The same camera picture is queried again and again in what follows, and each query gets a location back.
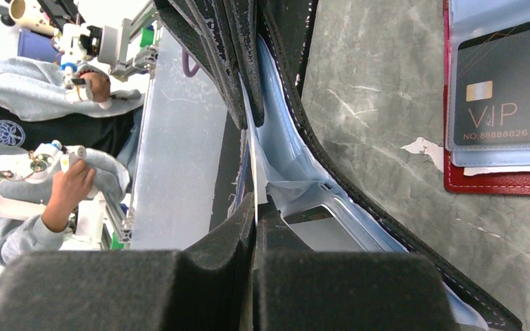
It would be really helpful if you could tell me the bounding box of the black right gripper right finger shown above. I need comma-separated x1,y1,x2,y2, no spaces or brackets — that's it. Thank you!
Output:
253,202,458,330

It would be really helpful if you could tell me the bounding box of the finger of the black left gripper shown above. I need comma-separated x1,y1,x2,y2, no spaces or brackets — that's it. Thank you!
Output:
155,0,264,130

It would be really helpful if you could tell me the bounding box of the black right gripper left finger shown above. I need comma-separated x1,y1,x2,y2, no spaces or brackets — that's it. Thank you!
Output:
0,194,255,330

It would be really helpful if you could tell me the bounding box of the red framed card holder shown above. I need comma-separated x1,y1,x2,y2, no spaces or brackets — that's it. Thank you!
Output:
440,1,530,196

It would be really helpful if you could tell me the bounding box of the grey VIP card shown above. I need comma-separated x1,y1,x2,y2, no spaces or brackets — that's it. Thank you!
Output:
448,22,530,150

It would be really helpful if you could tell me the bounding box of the operator hand lower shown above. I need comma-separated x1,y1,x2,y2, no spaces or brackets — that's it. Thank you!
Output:
41,159,96,232

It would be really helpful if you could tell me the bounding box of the white teleoperation controller device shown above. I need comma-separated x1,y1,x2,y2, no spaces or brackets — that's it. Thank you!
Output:
0,141,87,221

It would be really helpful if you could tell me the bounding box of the person in grey hoodie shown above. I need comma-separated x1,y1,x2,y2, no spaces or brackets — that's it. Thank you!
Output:
0,57,145,265

